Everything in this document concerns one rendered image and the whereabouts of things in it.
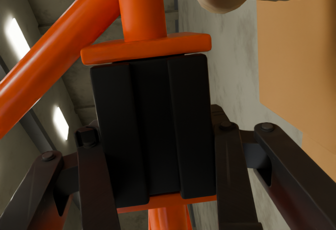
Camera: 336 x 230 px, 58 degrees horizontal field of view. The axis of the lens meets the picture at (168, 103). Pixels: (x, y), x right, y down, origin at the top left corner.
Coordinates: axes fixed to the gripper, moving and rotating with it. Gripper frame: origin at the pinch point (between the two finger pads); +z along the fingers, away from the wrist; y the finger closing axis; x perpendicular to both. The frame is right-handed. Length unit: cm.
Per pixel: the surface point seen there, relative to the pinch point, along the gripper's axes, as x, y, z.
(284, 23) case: 2.8, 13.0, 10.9
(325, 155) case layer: -52, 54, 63
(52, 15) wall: -98, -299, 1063
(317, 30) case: 3.2, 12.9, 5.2
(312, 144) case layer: -53, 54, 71
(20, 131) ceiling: -348, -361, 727
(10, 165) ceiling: -390, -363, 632
